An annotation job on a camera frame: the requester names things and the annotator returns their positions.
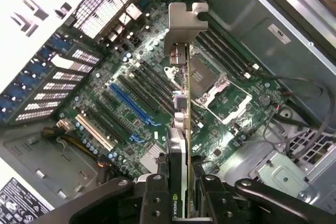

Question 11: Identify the silver chipset heatsink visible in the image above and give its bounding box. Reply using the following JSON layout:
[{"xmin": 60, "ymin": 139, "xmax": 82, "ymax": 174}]
[{"xmin": 138, "ymin": 143, "xmax": 169, "ymax": 173}]

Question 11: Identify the green motherboard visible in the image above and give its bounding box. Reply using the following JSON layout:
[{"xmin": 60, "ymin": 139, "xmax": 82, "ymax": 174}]
[{"xmin": 52, "ymin": 0, "xmax": 289, "ymax": 183}]

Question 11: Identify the metal disk bay cage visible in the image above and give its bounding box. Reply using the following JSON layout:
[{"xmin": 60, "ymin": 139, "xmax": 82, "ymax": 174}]
[{"xmin": 246, "ymin": 126, "xmax": 336, "ymax": 205}]

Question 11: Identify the white expansion slot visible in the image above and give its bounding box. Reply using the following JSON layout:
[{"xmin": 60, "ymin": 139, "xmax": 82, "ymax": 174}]
[{"xmin": 75, "ymin": 113, "xmax": 116, "ymax": 153}]

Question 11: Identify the black expansion slot blue clip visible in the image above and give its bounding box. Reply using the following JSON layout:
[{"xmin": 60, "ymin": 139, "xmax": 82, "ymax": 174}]
[{"xmin": 101, "ymin": 90, "xmax": 144, "ymax": 145}]

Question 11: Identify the metal socket cover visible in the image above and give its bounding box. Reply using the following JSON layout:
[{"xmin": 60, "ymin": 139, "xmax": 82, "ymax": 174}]
[{"xmin": 196, "ymin": 71, "xmax": 254, "ymax": 125}]

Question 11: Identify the round coin cell battery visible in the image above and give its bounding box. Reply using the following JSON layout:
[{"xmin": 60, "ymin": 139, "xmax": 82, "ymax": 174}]
[{"xmin": 257, "ymin": 93, "xmax": 271, "ymax": 107}]

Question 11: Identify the black RAM slot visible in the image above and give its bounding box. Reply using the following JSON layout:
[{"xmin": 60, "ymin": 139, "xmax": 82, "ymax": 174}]
[
  {"xmin": 195, "ymin": 34, "xmax": 252, "ymax": 80},
  {"xmin": 131, "ymin": 68, "xmax": 190, "ymax": 120},
  {"xmin": 141, "ymin": 60, "xmax": 208, "ymax": 130},
  {"xmin": 206, "ymin": 28, "xmax": 261, "ymax": 72}
]

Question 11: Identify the grey power supply unit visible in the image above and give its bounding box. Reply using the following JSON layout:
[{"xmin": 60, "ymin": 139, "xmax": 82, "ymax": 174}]
[{"xmin": 0, "ymin": 126, "xmax": 114, "ymax": 224}]

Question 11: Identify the CPU socket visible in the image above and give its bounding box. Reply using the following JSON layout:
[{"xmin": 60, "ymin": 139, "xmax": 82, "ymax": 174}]
[{"xmin": 188, "ymin": 54, "xmax": 222, "ymax": 91}]

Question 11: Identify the perforated metal slot cover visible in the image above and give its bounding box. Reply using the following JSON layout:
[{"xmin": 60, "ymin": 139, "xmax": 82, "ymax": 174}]
[
  {"xmin": 70, "ymin": 48, "xmax": 101, "ymax": 65},
  {"xmin": 33, "ymin": 91, "xmax": 69, "ymax": 102},
  {"xmin": 51, "ymin": 70, "xmax": 85, "ymax": 82},
  {"xmin": 43, "ymin": 81, "xmax": 77, "ymax": 92},
  {"xmin": 24, "ymin": 100, "xmax": 61, "ymax": 112}
]

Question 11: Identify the blue card retainer strip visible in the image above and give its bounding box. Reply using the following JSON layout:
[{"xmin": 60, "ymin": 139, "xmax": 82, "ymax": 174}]
[{"xmin": 0, "ymin": 35, "xmax": 68, "ymax": 124}]

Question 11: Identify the silver rear port block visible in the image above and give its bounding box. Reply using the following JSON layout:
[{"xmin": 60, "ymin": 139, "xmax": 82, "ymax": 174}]
[{"xmin": 124, "ymin": 3, "xmax": 144, "ymax": 20}]

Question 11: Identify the black open PC case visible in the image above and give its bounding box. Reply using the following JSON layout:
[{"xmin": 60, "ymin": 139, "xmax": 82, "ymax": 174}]
[{"xmin": 0, "ymin": 0, "xmax": 336, "ymax": 224}]

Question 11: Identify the yellow black power wire bundle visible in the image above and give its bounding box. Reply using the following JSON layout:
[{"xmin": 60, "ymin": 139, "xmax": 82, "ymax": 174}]
[{"xmin": 43, "ymin": 126, "xmax": 112, "ymax": 168}]

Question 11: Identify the grey looped wire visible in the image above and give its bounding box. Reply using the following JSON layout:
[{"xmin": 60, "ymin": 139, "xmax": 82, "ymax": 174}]
[{"xmin": 262, "ymin": 76, "xmax": 332, "ymax": 159}]

